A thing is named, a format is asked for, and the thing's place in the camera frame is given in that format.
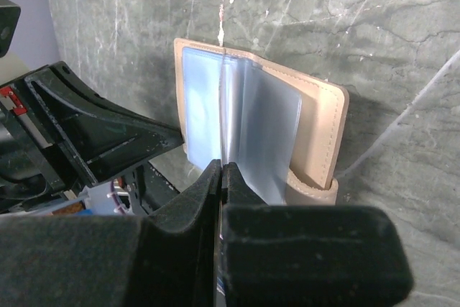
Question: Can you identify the beige leather card holder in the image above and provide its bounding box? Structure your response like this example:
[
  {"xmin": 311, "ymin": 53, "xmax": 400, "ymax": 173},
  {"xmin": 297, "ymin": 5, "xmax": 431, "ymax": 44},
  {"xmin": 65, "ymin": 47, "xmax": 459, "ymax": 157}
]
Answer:
[{"xmin": 174, "ymin": 38, "xmax": 349, "ymax": 205}]

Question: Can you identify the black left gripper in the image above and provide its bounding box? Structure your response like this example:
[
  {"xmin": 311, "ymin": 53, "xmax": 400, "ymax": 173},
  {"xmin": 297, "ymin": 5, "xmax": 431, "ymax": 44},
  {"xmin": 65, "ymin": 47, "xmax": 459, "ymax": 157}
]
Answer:
[{"xmin": 1, "ymin": 62, "xmax": 183, "ymax": 214}]

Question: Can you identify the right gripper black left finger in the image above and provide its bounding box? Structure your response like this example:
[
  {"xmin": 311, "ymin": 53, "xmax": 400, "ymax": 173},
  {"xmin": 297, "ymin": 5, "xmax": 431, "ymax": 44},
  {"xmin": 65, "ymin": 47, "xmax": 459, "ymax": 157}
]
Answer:
[{"xmin": 1, "ymin": 160, "xmax": 221, "ymax": 306}]

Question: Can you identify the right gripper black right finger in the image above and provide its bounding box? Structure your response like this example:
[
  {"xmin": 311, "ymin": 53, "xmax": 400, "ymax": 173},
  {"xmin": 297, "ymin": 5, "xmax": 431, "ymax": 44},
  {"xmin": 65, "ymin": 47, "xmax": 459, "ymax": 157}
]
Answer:
[{"xmin": 222, "ymin": 163, "xmax": 413, "ymax": 306}]

